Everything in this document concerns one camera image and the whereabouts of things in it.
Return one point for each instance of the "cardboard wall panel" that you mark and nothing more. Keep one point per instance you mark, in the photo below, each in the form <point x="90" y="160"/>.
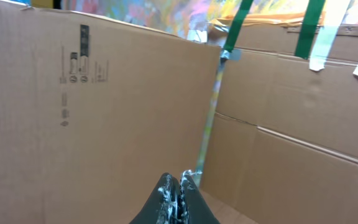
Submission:
<point x="284" y="142"/>
<point x="92" y="112"/>

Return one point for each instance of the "left cardboard wall panel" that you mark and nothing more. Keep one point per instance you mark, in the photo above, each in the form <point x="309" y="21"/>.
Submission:
<point x="92" y="112"/>

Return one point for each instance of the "right cardboard wall panel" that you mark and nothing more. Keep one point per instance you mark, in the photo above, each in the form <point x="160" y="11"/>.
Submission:
<point x="284" y="142"/>

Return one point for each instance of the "green tape strip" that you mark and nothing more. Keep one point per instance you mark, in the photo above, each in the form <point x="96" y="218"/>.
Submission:
<point x="308" y="28"/>
<point x="236" y="25"/>

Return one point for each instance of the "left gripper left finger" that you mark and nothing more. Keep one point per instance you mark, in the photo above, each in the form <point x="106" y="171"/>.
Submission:
<point x="163" y="204"/>

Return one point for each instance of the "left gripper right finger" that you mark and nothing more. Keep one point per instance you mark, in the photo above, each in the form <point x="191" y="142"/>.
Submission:
<point x="194" y="209"/>

